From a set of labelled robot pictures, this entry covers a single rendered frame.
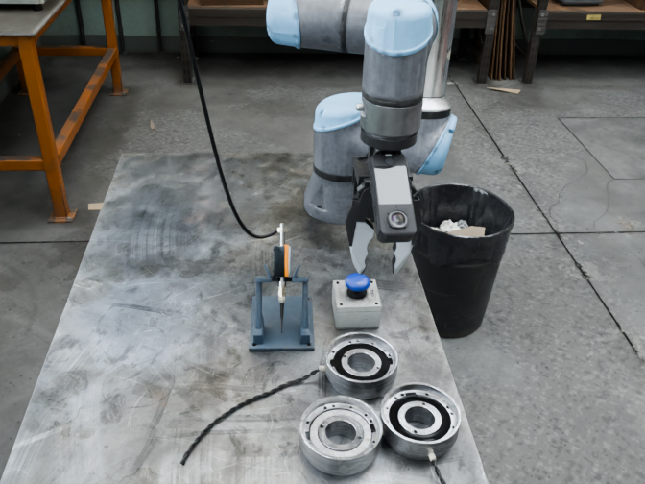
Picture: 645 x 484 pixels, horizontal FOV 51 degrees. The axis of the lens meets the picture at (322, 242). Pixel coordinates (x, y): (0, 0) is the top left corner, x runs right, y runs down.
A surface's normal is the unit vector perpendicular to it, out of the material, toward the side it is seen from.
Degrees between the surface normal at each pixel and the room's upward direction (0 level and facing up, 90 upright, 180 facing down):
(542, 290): 0
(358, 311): 90
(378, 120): 90
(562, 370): 0
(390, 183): 32
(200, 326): 0
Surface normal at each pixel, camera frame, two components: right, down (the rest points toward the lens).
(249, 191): 0.04, -0.83
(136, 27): 0.08, 0.55
